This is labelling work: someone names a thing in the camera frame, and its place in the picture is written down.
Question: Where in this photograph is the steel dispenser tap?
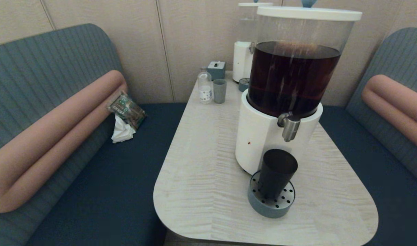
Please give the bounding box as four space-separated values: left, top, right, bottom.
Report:
277 111 301 142

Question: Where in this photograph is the black plastic cup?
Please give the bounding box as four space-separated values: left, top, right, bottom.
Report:
258 149 298 200

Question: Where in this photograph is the grey-blue plastic cup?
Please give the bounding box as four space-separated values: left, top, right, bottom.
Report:
213 79 227 104

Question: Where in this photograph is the clear plastic bottle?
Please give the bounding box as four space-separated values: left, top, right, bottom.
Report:
198 67 213 104

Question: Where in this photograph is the blue-grey tissue box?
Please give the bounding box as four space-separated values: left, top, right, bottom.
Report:
207 61 226 81

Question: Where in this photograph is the large tea beverage dispenser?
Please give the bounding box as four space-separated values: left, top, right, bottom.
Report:
235 15 354 176

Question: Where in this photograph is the small empty beverage dispenser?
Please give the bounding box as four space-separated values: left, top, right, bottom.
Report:
232 6 263 83

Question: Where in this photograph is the green snack packet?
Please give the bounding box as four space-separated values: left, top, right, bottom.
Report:
107 91 147 131

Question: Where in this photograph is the white crumpled tissue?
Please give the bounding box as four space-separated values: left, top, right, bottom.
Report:
111 114 136 144

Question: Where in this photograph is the large blue perforated drip tray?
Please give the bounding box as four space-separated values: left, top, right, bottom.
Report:
248 170 296 218

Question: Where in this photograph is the small white dispenser lid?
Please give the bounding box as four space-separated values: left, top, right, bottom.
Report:
238 0 274 8

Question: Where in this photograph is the white dispenser lid blue knob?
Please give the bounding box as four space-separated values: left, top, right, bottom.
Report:
256 0 362 22

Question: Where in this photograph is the pink cylindrical bolster cushion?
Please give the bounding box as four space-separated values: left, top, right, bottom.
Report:
361 74 417 153
0 70 128 213

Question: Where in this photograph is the teal upholstered booth sofa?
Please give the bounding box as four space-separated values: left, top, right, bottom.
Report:
319 27 417 246
0 23 186 246

